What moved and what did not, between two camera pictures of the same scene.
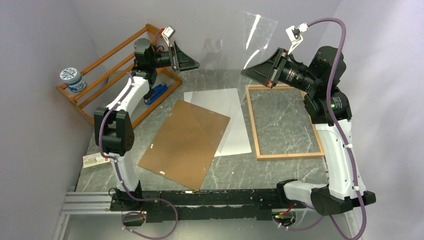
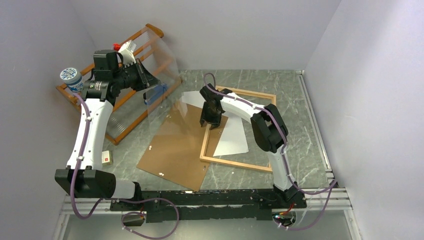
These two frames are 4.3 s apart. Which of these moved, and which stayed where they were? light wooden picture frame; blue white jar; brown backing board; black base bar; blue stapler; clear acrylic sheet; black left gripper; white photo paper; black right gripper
Moved: black right gripper; clear acrylic sheet; light wooden picture frame; black left gripper
Stayed: blue stapler; blue white jar; white photo paper; black base bar; brown backing board
